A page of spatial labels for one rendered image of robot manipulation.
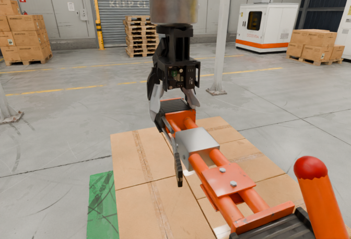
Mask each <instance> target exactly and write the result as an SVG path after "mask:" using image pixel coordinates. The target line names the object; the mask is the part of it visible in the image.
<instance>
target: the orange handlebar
mask: <svg viewBox="0 0 351 239"><path fill-rule="evenodd" d="M168 122H169V124H170V125H171V127H172V128H173V130H174V134H172V136H173V137H174V138H175V133H176V132H178V131H182V130H181V129H180V128H179V126H178V125H177V124H176V122H175V121H174V120H172V119H170V120H168ZM183 124H184V125H185V127H186V128H187V129H192V128H198V126H197V125H196V124H195V123H194V122H193V120H192V119H191V118H190V117H185V118H184V119H183ZM209 157H210V158H211V159H212V161H213V162H214V163H215V164H216V166H217V167H216V168H212V169H209V168H208V166H207V165H206V163H205V162H204V161H203V159H202V158H201V157H200V155H199V154H197V153H195V154H193V155H191V156H190V157H189V158H188V161H189V163H190V165H191V167H192V168H193V170H194V171H195V173H196V175H197V176H198V177H199V179H200V181H201V182H202V184H200V187H201V189H202V190H203V192H204V194H205V195H206V197H207V198H208V200H209V202H210V203H211V205H212V206H213V208H214V210H215V211H216V212H217V211H220V213H221V214H222V216H223V217H224V219H225V221H226V222H227V224H228V225H229V227H230V229H231V226H232V223H233V222H234V221H236V220H239V219H242V218H245V217H244V216H243V214H242V213H241V211H240V210H239V209H238V207H237V206H236V205H238V204H241V203H244V202H245V203H246V204H247V205H248V206H249V208H250V209H251V210H252V212H253V213H258V212H260V211H263V210H266V209H268V208H270V206H269V205H268V204H267V203H266V202H265V201H264V199H263V198H262V197H261V196H260V195H259V194H258V193H257V192H256V191H255V189H254V188H253V187H255V186H256V183H255V182H254V181H253V180H252V179H251V178H250V177H249V176H248V175H247V174H246V173H245V171H244V170H243V169H242V168H241V167H240V166H238V164H237V163H236V162H234V163H230V162H229V161H228V159H227V158H226V157H225V156H224V155H223V154H222V153H221V152H220V151H219V149H214V150H212V151H211V152H210V154H209Z"/></svg>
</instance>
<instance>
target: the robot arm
mask: <svg viewBox="0 0 351 239"><path fill-rule="evenodd" d="M199 8H200V5H199V3H198V0H149V9H150V22H151V23H152V24H157V26H156V33H158V34H165V35H166V37H165V38H161V40H160V42H159V44H158V46H157V48H156V51H155V53H154V55H153V57H152V59H153V65H154V67H152V68H151V72H150V74H149V76H148V78H147V84H146V86H147V98H148V108H149V114H150V117H151V120H152V122H155V119H156V116H157V113H158V112H159V109H160V98H161V97H162V96H163V93H164V91H165V92H167V89H168V90H171V89H175V88H180V89H181V91H182V92H183V93H184V94H185V100H186V102H187V104H188V105H189V106H190V107H191V108H192V109H195V107H196V106H198V107H200V106H201V105H200V102H199V100H198V98H197V97H196V92H195V86H196V87H198V88H199V87H200V69H201V62H200V61H198V60H195V59H193V58H191V57H190V37H193V26H192V25H191V24H195V23H197V22H198V9H199ZM196 68H197V69H198V79H197V80H196ZM160 80H161V81H162V85H160Z"/></svg>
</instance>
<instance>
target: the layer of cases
mask: <svg viewBox="0 0 351 239"><path fill-rule="evenodd" d="M195 123H196V125H197V126H198V127H204V128H205V129H206V131H207V132H208V133H209V134H210V135H211V136H212V137H213V138H214V139H215V140H216V141H217V142H218V143H219V145H220V150H219V151H220V152H221V153H222V154H223V155H224V156H225V157H226V158H227V159H228V161H229V162H230V163H234V162H236V163H237V164H238V166H240V167H241V168H242V169H243V170H244V171H245V173H246V174H247V175H248V176H249V177H250V178H251V179H252V180H253V181H254V182H255V183H256V186H255V187H253V188H254V189H255V191H256V192H257V193H258V194H259V195H260V196H261V197H262V198H263V199H264V201H265V202H266V203H267V204H268V205H269V206H270V207H274V206H277V205H280V204H282V203H285V202H287V201H292V202H293V203H294V204H295V207H294V210H293V212H292V213H294V212H295V210H296V208H297V207H302V208H303V209H304V210H305V211H306V212H307V209H306V205H305V202H304V200H303V196H302V193H301V190H300V187H299V184H298V183H297V182H296V181H295V180H293V179H292V178H291V177H290V176H289V175H288V174H286V173H285V172H284V171H283V170H282V169H281V168H280V167H278V166H277V165H276V164H275V163H274V162H273V161H271V160H270V159H269V158H268V157H267V156H266V155H265V154H263V153H262V152H261V151H260V150H259V149H258V148H256V147H255V146H254V145H253V144H251V143H250V142H249V141H248V140H247V139H246V138H244V137H243V136H242V135H241V134H240V133H239V132H238V131H236V130H235V129H234V128H233V127H232V126H231V125H229V124H228V123H227V122H226V121H225V120H224V119H223V118H221V117H220V116H216V117H210V118H204V119H198V120H195ZM110 140H111V151H112V162H113V174H114V185H115V196H116V207H117V214H118V225H119V236H120V239H229V235H230V231H231V229H230V227H229V225H228V224H227V222H226V221H225V219H224V217H223V216H222V214H221V213H220V211H217V212H216V211H215V210H214V208H213V206H212V205H211V203H210V202H209V200H208V198H207V197H206V195H205V194H204V192H203V190H202V189H201V187H200V184H202V182H201V181H200V179H199V177H198V176H197V175H196V173H195V171H190V172H188V171H187V169H186V167H185V166H184V164H183V162H182V161H181V164H182V169H183V186H182V187H178V185H177V179H176V173H175V169H174V156H173V150H172V146H171V145H170V143H169V141H168V140H167V138H166V136H165V134H164V133H162V132H161V133H159V131H158V129H157V127H152V128H145V129H139V130H133V131H129V132H123V133H117V134H111V135H110ZM236 206H237V207H238V209H239V210H240V211H241V213H242V214H243V216H244V217H247V216H250V215H252V214H254V213H253V212H252V210H251V209H250V208H249V206H248V205H247V204H246V203H245V202H244V203H241V204H238V205H236ZM307 213H308V212H307Z"/></svg>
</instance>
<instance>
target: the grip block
mask: <svg viewBox="0 0 351 239"><path fill-rule="evenodd" d="M294 207H295V204H294V203H293V202H292V201H287V202H285V203H282V204H280V205H277V206H274V207H271V208H268V209H266V210H263V211H260V212H258V213H255V214H252V215H250V216H247V217H245V218H242V219H239V220H236V221H234V222H233V223H232V226H231V231H230V235H229V239H315V235H314V232H313V229H312V225H311V222H310V219H309V216H308V213H307V212H306V211H305V210H304V209H303V208H302V207H297V208H296V210H295V212H294V213H293V210H294Z"/></svg>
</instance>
